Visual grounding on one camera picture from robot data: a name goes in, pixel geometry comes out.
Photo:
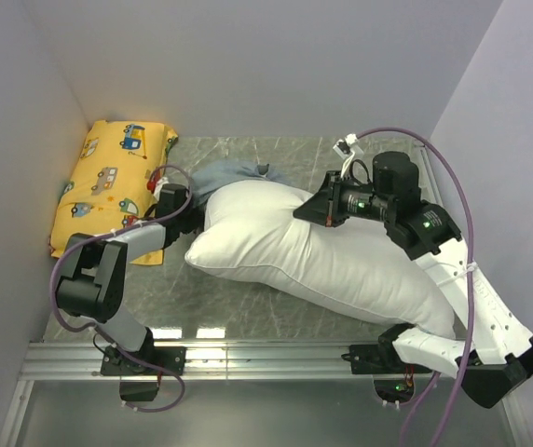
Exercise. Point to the aluminium front rail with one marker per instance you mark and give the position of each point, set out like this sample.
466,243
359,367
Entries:
205,360

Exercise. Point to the white pillow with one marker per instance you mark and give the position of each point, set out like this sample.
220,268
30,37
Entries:
250,235

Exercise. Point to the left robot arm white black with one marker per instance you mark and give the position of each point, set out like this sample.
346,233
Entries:
88,281

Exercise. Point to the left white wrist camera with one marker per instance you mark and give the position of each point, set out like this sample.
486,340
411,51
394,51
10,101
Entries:
155,183

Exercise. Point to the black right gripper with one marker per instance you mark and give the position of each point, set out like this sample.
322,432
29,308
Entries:
325,205

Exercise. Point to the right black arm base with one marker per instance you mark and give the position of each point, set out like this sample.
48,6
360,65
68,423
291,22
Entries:
394,381

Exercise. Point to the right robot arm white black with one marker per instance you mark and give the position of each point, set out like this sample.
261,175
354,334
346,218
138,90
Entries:
500,356

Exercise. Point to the yellow cartoon car pillow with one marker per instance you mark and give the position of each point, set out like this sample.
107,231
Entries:
108,187

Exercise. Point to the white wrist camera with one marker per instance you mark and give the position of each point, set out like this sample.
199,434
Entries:
155,183
348,147

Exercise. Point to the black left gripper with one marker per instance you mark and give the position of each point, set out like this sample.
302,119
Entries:
197,219

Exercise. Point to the aluminium rail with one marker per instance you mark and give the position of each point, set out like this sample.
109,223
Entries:
205,360
423,158

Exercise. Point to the aluminium right side rail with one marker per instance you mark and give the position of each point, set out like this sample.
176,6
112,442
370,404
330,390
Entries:
423,158

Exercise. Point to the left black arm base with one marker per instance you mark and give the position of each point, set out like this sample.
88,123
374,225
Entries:
141,373

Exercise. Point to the grey striped pillowcase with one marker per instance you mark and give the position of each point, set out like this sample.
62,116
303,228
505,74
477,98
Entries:
221,173

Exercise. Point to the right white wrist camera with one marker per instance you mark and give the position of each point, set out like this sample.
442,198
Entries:
348,147

